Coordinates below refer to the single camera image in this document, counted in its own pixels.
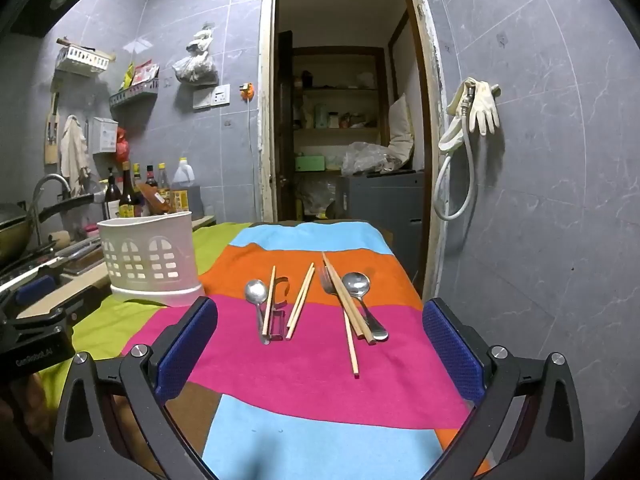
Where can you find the yellow cap bottle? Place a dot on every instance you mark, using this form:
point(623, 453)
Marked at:
point(163, 180)
point(136, 175)

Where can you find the person's left hand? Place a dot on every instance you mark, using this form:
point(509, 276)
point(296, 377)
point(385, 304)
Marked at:
point(35, 400)

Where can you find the grey cabinet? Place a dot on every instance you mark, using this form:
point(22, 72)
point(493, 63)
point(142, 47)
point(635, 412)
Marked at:
point(385, 210)

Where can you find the pink soap dish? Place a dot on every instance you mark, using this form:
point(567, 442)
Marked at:
point(91, 230)

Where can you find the clear plastic bag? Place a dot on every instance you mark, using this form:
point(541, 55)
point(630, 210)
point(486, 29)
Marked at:
point(367, 157)

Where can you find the white plastic utensil holder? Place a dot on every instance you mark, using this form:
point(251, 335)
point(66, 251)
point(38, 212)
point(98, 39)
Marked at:
point(150, 230)

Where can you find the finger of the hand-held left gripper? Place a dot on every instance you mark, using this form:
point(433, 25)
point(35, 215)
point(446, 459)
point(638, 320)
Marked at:
point(70, 305)
point(35, 288)

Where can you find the dark wok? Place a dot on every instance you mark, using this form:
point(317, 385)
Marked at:
point(15, 232)

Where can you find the wall socket plate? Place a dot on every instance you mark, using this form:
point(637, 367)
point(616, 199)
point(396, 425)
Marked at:
point(211, 97)

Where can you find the yellow green packet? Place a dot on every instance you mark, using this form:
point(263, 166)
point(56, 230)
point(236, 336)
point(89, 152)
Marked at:
point(129, 76)

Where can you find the beige hanging towel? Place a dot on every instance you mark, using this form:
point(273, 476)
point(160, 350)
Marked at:
point(75, 155)

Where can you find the metal faucet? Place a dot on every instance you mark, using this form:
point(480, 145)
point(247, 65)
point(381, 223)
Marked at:
point(45, 180)

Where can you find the dark sauce bottle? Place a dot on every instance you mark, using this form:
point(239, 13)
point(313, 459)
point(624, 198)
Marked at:
point(150, 177)

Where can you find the orange wall hook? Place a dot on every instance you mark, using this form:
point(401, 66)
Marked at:
point(246, 91)

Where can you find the cream rubber glove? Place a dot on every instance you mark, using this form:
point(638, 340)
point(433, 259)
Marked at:
point(455, 130)
point(485, 107)

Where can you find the green box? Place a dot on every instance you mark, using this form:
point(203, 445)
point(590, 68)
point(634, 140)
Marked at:
point(310, 163)

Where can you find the cooking oil jug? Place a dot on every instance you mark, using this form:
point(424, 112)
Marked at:
point(182, 185)

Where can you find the hanging plastic bag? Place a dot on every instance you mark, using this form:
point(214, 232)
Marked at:
point(196, 65)

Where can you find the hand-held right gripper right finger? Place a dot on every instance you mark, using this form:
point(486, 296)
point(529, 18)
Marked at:
point(450, 350)

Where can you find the grey wall shelf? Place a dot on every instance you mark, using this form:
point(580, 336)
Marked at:
point(132, 95)

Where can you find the red plastic bag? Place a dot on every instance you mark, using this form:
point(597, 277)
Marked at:
point(122, 146)

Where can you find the red packet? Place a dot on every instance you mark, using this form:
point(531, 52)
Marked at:
point(146, 72)

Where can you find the wooden shelf unit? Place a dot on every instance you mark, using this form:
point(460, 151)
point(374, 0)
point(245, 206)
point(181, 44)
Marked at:
point(340, 130)

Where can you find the dark wooden door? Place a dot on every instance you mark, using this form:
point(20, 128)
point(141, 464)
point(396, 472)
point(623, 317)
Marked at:
point(284, 125)

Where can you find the soy sauce bottle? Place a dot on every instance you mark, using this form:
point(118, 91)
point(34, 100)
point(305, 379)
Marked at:
point(129, 200)

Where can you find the dark bottle white label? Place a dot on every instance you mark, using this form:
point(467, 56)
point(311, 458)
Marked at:
point(112, 200)

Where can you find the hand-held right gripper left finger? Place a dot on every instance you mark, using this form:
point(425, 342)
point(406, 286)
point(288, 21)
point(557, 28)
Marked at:
point(187, 345)

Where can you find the metal spoon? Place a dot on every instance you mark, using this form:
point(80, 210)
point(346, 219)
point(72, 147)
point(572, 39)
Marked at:
point(356, 284)
point(256, 291)

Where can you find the colourful patchwork cloth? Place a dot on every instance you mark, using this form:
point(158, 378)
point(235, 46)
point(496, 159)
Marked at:
point(310, 375)

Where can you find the beige pillow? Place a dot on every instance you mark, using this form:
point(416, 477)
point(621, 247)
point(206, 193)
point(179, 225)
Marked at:
point(401, 130)

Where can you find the kitchen knife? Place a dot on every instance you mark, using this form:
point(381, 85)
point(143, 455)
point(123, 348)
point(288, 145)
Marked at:
point(80, 247)

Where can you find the white door frame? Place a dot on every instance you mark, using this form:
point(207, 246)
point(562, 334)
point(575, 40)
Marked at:
point(265, 85)

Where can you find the white wall basket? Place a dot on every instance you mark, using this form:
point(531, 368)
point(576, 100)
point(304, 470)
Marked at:
point(82, 60)

